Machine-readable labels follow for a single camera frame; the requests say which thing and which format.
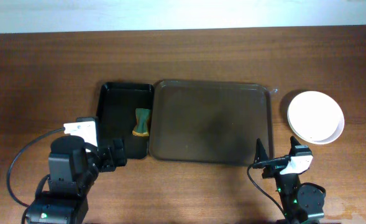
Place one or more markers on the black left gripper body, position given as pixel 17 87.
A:
pixel 107 158

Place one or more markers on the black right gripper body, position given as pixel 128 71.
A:
pixel 276 168

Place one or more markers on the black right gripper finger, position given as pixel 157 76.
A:
pixel 294 142
pixel 260 153

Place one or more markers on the white plate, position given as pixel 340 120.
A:
pixel 315 97
pixel 318 123

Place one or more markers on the green yellow sponge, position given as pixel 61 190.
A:
pixel 142 122

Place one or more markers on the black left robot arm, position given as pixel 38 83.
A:
pixel 74 165

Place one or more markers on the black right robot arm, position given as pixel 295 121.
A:
pixel 300 202

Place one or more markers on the small black tray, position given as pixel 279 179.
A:
pixel 116 113

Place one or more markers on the large brown tray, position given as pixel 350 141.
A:
pixel 211 122

